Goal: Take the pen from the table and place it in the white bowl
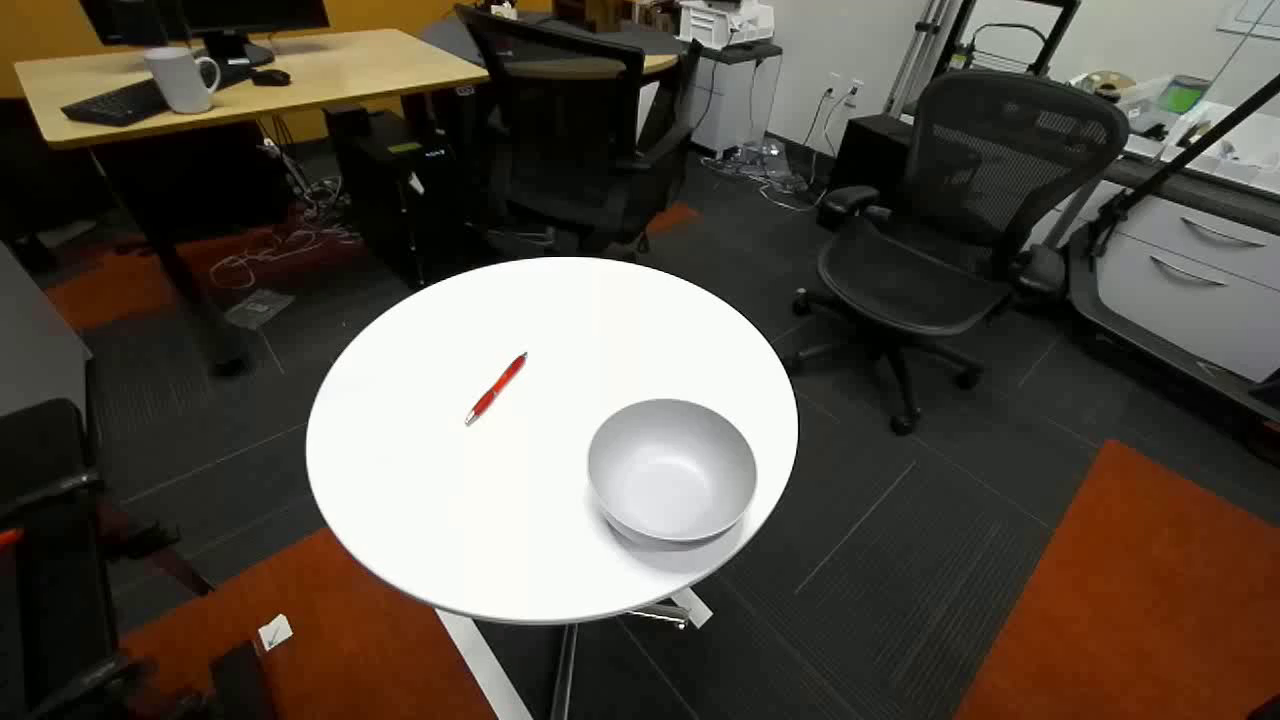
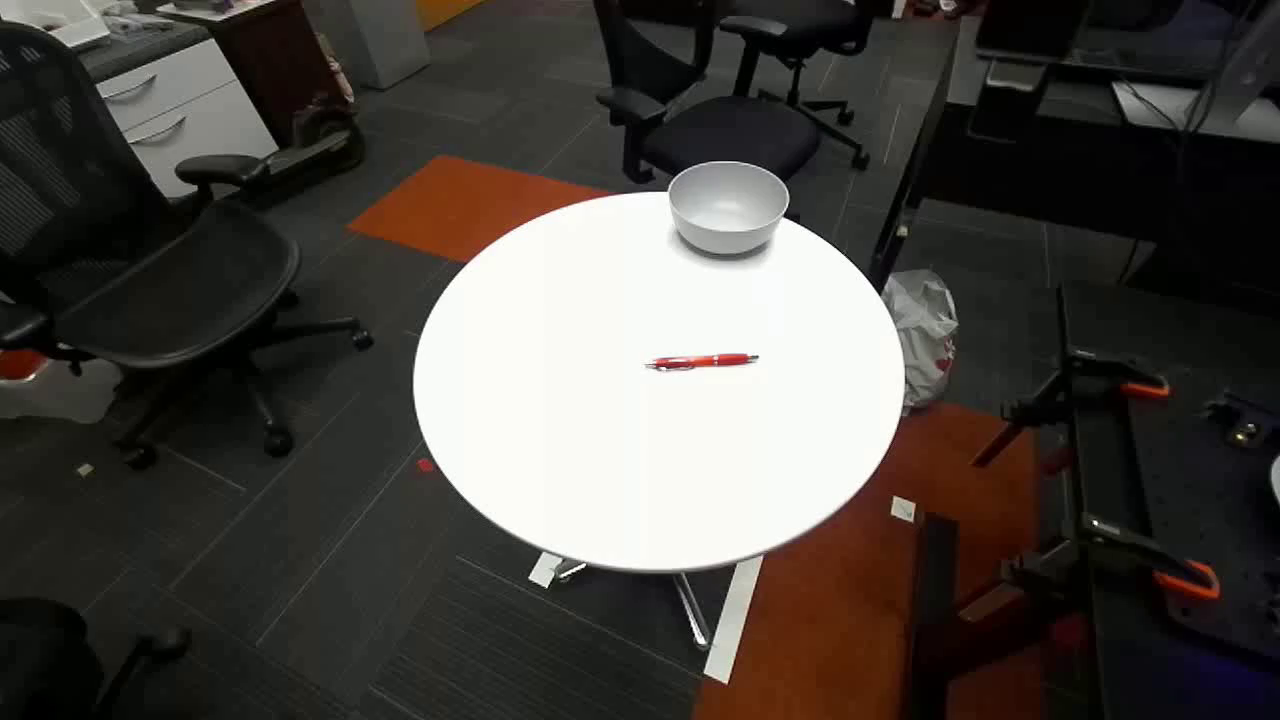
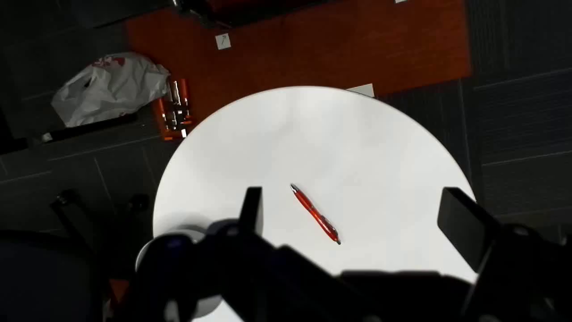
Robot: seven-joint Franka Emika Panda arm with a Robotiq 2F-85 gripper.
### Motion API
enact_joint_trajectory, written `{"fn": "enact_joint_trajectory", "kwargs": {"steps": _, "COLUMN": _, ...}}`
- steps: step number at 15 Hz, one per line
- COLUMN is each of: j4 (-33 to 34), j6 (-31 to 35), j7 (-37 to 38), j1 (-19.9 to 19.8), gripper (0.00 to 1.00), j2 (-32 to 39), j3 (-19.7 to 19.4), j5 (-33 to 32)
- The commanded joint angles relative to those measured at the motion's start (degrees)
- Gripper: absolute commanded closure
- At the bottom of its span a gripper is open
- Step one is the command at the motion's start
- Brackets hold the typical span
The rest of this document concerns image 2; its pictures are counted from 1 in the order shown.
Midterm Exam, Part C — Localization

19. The red pen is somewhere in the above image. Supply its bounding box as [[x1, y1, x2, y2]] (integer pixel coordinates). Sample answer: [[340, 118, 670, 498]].
[[643, 352, 761, 373]]

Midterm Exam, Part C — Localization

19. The white bowl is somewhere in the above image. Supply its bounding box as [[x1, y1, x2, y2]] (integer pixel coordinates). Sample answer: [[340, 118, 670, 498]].
[[670, 160, 793, 257]]

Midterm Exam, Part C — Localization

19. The round white table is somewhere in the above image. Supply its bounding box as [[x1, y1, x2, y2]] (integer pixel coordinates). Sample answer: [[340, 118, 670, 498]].
[[409, 189, 910, 688]]

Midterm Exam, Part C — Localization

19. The white plastic bag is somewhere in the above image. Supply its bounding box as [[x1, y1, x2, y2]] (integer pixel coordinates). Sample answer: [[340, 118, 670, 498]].
[[885, 267, 962, 413]]

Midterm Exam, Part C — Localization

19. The black padded office chair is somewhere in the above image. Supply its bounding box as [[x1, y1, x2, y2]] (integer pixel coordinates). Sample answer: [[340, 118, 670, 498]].
[[591, 0, 822, 186]]

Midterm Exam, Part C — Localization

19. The black mesh office chair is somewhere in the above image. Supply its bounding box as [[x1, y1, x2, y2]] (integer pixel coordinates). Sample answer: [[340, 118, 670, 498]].
[[0, 19, 372, 470]]

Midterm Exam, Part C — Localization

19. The white drawer cabinet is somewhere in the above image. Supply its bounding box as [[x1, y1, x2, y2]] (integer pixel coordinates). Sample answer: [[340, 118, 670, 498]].
[[101, 42, 275, 202]]

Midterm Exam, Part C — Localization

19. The orange handled clamp upper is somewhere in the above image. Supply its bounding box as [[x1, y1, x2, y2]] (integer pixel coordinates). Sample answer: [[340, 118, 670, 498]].
[[976, 350, 1171, 470]]

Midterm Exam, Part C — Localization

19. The orange handled clamp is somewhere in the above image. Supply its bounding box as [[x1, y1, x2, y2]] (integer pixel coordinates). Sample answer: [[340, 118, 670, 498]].
[[1006, 518, 1220, 604], [976, 350, 1171, 470]]

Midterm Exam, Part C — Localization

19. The orange handled clamp lower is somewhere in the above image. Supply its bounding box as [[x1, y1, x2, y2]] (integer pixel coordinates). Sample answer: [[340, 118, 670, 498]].
[[1006, 518, 1220, 604]]

